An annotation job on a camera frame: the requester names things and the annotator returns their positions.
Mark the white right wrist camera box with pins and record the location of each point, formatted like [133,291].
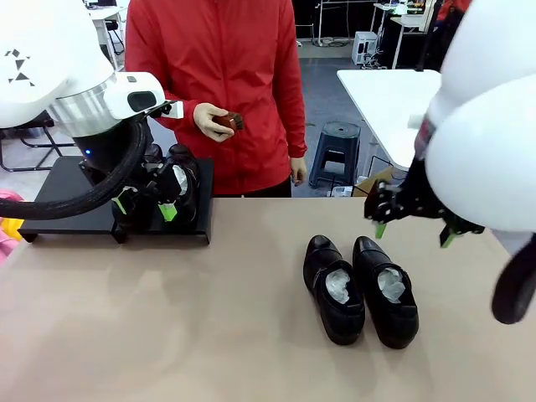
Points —
[416,122]

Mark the person's left hand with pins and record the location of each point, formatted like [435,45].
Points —
[298,169]

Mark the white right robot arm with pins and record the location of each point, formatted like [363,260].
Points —
[490,125]

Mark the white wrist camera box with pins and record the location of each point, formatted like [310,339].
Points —
[416,122]
[177,109]

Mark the white computer case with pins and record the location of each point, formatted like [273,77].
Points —
[364,46]

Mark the brown wooden shoe brush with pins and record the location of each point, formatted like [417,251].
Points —
[230,121]

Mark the person in black apron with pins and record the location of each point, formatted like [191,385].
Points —
[446,8]

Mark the yellow soft item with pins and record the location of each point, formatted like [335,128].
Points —
[8,228]

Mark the person's right forearm red sleeve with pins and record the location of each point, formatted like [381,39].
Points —
[188,127]

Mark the dark plastic stool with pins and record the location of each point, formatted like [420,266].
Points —
[341,130]

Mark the large white table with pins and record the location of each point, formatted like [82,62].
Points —
[377,96]

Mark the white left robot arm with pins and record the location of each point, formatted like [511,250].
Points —
[42,50]

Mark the white paper shoe stuffing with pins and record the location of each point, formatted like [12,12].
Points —
[338,287]
[391,285]
[183,173]

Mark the person in red jacket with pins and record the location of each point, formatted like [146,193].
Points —
[218,63]

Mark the person's right hand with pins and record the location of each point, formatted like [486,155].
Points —
[207,121]

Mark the black shoe stand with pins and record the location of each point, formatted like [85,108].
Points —
[84,226]
[203,197]

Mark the pink cloth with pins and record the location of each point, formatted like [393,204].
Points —
[4,251]

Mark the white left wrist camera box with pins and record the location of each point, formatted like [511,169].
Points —
[177,109]

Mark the black panel white-frame desk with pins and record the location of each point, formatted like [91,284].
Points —
[410,42]

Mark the brown cardboard box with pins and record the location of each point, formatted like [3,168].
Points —
[366,184]

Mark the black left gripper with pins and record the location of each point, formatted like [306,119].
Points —
[146,176]

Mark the person's left forearm red sleeve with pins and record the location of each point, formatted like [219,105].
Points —
[295,134]

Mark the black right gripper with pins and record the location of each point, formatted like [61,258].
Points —
[423,205]

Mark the white office desk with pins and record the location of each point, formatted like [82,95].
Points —
[104,14]

